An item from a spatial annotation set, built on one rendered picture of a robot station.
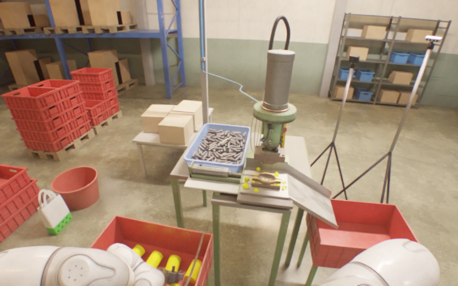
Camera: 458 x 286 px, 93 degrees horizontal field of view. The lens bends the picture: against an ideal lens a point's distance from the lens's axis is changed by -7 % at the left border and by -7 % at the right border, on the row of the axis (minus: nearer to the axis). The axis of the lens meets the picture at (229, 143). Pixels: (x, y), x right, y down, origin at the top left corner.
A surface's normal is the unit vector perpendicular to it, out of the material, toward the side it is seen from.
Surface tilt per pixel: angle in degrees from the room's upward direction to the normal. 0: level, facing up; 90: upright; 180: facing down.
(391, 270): 10
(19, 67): 90
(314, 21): 90
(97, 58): 90
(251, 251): 0
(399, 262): 2
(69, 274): 29
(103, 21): 90
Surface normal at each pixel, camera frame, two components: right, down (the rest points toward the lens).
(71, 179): 0.72, 0.22
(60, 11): -0.17, 0.48
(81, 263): 0.22, -0.48
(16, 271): 0.06, -0.61
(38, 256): 0.17, -0.92
